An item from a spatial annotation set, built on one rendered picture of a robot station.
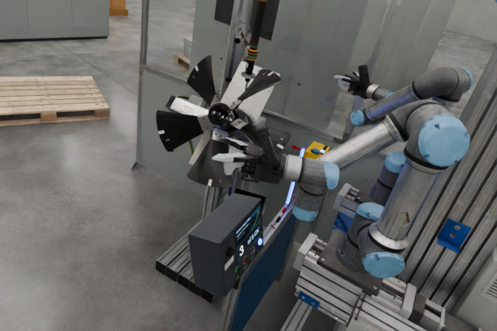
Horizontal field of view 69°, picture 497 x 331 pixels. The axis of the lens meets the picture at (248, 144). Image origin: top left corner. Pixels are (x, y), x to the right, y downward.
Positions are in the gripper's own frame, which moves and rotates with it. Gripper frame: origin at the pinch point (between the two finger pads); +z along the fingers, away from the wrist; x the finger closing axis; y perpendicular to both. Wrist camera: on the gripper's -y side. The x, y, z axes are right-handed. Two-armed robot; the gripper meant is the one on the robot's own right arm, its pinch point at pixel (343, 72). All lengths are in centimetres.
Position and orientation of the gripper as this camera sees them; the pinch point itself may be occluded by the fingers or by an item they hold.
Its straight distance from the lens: 209.1
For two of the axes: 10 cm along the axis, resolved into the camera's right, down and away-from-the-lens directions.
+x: 8.4, -2.5, 4.9
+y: -0.6, 8.4, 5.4
